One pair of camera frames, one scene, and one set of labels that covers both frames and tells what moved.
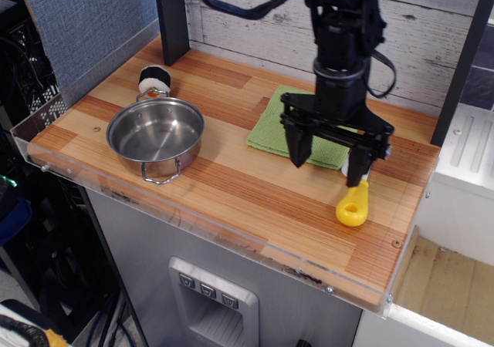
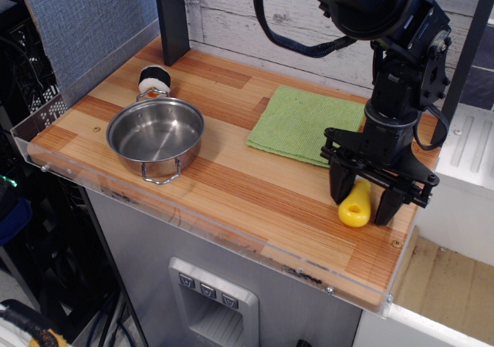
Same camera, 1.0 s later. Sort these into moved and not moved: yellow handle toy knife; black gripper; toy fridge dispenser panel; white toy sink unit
Moved: black gripper
Not moved: white toy sink unit; yellow handle toy knife; toy fridge dispenser panel
